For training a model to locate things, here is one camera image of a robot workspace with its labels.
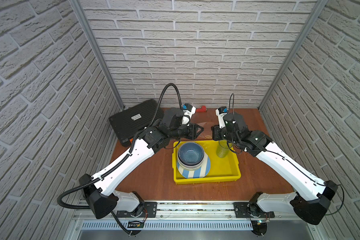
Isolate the blue translucent cup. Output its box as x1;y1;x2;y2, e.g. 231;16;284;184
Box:
216;140;230;158

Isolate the dark blue ceramic bowl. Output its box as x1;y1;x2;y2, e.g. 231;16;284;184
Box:
178;142;204;164

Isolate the yellow plastic bin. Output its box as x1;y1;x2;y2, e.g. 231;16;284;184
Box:
172;141;242;185

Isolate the translucent purple bowl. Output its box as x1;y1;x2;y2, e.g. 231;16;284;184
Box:
177;160;204;170

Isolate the pink translucent cup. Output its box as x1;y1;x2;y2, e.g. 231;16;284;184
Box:
197;122;216;141

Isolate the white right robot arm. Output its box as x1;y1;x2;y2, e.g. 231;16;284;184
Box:
211;107;339;225

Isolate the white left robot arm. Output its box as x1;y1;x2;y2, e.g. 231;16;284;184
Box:
79;104;204;219

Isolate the red black pipe wrench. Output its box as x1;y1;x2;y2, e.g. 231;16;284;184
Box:
196;106;207;113

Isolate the black plastic tool case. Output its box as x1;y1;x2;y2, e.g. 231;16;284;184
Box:
109;99;164;148

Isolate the black corrugated cable conduit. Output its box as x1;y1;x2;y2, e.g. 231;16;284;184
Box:
56;83;184;236

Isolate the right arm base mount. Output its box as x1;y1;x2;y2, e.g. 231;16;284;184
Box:
233;202;275;219

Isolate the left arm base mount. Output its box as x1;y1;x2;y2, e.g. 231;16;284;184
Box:
116;202;158;218

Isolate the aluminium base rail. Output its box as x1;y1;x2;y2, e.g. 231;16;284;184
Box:
74;200;308;232

